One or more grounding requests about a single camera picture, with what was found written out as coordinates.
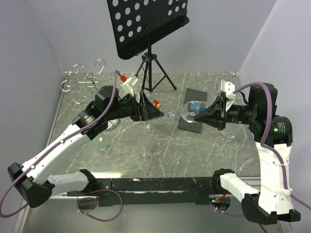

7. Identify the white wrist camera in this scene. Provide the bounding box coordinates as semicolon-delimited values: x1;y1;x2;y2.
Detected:
218;80;236;111
120;75;138;97

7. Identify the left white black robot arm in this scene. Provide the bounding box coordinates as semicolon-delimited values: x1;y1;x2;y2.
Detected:
8;85;164;208

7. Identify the colourful lego toy car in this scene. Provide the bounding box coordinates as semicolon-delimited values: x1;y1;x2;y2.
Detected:
152;100;161;109

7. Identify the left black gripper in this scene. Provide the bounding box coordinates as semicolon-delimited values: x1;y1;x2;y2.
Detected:
106;90;164;121

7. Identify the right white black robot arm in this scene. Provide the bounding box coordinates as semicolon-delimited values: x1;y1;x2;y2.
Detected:
194;81;301;225

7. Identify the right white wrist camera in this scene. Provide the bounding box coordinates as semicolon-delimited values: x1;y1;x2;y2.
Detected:
218;80;236;111

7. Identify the purple cable loop under rail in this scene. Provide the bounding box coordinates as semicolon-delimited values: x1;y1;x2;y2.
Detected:
76;189;124;222

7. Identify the chrome wine glass rack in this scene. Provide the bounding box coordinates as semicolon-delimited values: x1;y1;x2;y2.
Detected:
60;59;121;132

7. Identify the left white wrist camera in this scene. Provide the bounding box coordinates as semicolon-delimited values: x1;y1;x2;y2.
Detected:
120;75;138;97

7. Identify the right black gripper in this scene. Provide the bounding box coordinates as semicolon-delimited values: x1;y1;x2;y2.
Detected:
194;96;258;130

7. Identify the black perforated music stand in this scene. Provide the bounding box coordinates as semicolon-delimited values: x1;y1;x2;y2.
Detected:
107;0;190;92

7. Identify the grey lego baseplate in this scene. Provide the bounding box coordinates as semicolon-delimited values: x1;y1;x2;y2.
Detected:
178;88;207;133

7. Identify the blue lego brick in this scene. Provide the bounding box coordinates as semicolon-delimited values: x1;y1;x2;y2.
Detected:
190;102;208;115

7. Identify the clear flute front centre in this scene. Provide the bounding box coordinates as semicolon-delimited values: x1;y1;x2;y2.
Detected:
138;133;151;158

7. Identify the clear wine glass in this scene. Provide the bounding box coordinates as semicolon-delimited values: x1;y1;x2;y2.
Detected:
162;100;202;123
215;129;237;148

